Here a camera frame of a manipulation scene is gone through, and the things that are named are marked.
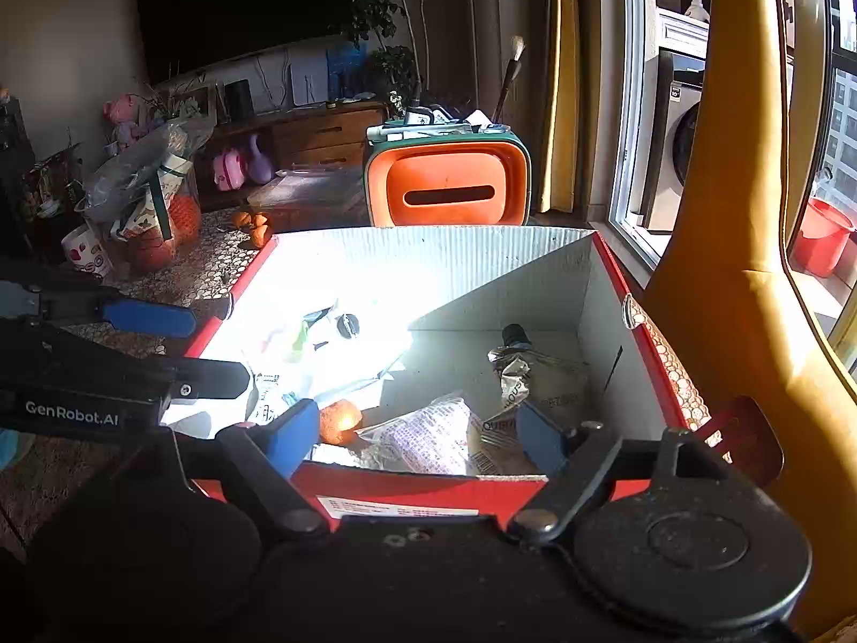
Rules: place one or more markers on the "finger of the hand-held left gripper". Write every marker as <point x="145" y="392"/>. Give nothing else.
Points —
<point x="207" y="376"/>
<point x="147" y="319"/>

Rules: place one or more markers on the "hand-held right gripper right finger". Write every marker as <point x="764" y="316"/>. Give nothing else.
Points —
<point x="542" y="439"/>

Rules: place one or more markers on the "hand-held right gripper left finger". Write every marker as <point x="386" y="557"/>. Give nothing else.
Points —
<point x="294" y="435"/>

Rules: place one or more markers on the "white printed snack packet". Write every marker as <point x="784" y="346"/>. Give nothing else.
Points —
<point x="268" y="402"/>

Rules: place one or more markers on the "orange tangerine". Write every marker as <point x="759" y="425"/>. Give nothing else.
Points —
<point x="340" y="422"/>
<point x="240" y="219"/>
<point x="260" y="236"/>
<point x="260" y="220"/>

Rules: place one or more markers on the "silver snack bag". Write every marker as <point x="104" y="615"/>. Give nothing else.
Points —
<point x="519" y="375"/>

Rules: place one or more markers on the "white plastic bag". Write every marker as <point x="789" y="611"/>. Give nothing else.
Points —
<point x="301" y="341"/>

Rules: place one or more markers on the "small blue can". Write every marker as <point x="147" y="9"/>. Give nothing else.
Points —
<point x="517" y="337"/>

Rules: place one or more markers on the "clear snack packet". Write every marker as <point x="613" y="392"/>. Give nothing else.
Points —
<point x="428" y="442"/>

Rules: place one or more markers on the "red cardboard box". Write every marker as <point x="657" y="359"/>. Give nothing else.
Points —
<point x="468" y="268"/>

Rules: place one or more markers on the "desktop with floral lace cloth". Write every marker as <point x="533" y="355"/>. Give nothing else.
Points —
<point x="201" y="274"/>

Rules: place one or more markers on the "clear plastic container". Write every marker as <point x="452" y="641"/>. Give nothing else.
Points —
<point x="157" y="241"/>

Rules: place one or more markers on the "strawberry print mug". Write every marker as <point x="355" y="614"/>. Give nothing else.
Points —
<point x="87" y="251"/>

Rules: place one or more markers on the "crumpled clear plastic bag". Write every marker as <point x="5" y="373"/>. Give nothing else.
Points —
<point x="140" y="161"/>

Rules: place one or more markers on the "pink toy bag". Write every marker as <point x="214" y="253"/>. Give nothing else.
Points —
<point x="229" y="171"/>

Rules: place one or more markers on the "pink plush doll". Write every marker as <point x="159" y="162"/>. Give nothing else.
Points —
<point x="124" y="117"/>

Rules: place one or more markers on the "black speaker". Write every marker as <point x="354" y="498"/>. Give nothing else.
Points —
<point x="239" y="99"/>

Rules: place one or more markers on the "wooden television cabinet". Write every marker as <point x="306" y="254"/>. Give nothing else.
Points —
<point x="321" y="137"/>

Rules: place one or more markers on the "green and orange storage box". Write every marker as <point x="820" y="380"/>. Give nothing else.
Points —
<point x="448" y="174"/>

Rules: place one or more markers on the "white panel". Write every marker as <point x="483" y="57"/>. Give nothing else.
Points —
<point x="309" y="84"/>

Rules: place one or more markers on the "blue picture card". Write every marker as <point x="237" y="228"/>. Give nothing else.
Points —
<point x="347" y="72"/>

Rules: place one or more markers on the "black television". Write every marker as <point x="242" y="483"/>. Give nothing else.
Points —
<point x="241" y="7"/>

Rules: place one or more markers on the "washing machine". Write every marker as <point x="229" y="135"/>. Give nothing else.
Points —
<point x="676" y="140"/>

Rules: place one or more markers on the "red bucket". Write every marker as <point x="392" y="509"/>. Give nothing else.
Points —
<point x="820" y="238"/>

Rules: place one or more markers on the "yellow curtain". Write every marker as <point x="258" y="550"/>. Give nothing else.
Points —
<point x="562" y="80"/>

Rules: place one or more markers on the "calligraphy brush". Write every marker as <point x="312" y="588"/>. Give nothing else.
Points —
<point x="510" y="77"/>

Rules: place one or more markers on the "potted green tree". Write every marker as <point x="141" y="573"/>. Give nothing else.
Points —
<point x="375" y="13"/>

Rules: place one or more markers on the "beige standing air conditioner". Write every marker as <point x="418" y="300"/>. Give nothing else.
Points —
<point x="468" y="27"/>

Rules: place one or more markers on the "white cabinet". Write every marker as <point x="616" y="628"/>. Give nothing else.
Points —
<point x="683" y="33"/>

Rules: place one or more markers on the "balcony window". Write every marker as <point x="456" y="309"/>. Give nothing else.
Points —
<point x="843" y="114"/>

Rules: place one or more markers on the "cream photo frame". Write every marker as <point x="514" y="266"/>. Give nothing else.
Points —
<point x="194" y="104"/>

